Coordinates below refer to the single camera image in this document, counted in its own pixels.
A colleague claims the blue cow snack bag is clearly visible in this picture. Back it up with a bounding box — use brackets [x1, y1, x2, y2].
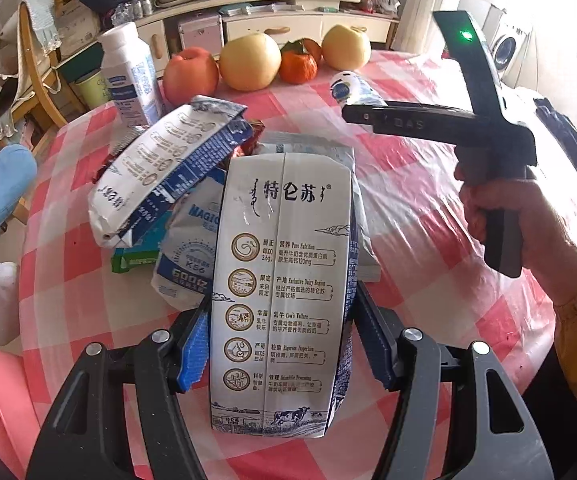
[110, 167, 226, 311]

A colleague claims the white blue milk carton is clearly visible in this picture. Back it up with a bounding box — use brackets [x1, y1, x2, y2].
[209, 153, 358, 438]

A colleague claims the small white yogurt bottle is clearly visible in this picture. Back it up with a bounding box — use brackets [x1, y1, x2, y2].
[330, 70, 386, 107]

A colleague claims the red foil candy wrapper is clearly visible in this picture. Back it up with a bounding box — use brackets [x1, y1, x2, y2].
[233, 119, 266, 157]

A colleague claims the pink plastic bin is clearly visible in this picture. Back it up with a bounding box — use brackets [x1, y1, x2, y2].
[0, 350, 40, 479]

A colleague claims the person's right hand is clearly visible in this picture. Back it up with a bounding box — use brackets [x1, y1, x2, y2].
[459, 179, 577, 306]

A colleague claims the pink checkered tablecloth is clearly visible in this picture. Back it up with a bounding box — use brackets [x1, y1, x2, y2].
[19, 70, 554, 479]

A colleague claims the white washing machine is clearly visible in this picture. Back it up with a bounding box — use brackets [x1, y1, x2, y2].
[490, 21, 529, 88]

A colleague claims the right yellow pear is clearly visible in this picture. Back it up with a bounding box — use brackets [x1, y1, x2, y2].
[321, 25, 372, 70]

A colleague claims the white lace curtain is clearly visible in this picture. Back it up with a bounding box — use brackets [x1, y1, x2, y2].
[390, 0, 462, 53]

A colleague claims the rear tangerine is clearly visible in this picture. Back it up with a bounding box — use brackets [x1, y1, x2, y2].
[301, 38, 322, 65]

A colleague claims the front tangerine with leaf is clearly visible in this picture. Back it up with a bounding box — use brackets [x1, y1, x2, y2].
[279, 40, 319, 84]

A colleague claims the white tv cabinet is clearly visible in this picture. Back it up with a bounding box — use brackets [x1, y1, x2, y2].
[136, 0, 399, 75]

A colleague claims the large yellow pear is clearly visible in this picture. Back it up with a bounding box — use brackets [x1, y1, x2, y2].
[218, 32, 282, 92]

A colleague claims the red apple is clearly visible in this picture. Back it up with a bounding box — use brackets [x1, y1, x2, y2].
[162, 47, 220, 106]

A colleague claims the green waste bin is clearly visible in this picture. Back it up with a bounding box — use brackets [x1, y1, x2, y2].
[75, 70, 110, 110]

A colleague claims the white medicine bottle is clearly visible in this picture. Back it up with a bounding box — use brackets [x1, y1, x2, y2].
[98, 22, 164, 128]

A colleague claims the pink storage box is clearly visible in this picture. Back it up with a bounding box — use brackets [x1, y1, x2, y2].
[178, 12, 224, 56]

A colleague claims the wooden chair with towel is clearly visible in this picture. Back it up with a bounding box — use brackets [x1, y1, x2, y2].
[0, 0, 86, 129]

